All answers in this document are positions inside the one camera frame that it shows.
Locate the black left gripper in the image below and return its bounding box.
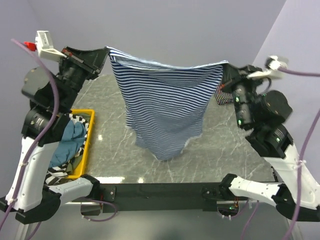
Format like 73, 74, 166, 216
59, 44, 111, 110

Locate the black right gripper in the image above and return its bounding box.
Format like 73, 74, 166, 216
216, 61, 263, 125

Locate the black white striped tank top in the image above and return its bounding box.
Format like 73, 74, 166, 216
214, 85, 234, 105

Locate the blue white striped tank top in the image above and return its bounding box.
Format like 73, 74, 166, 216
109, 48, 227, 161

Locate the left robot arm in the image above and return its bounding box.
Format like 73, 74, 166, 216
0, 46, 109, 225

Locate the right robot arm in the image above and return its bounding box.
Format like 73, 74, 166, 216
219, 64, 320, 222

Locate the teal tank top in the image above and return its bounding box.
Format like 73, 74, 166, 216
49, 120, 87, 168

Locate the yellow plastic bin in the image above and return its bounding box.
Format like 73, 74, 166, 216
67, 109, 95, 180

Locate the wide striped black white top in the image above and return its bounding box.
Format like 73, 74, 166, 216
45, 113, 74, 186

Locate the black base beam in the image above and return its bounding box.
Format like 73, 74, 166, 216
79, 182, 241, 218

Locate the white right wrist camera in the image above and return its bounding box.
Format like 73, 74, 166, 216
246, 55, 289, 80

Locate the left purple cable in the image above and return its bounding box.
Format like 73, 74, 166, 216
0, 38, 118, 240

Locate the aluminium rail frame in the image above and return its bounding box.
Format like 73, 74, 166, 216
14, 194, 301, 240

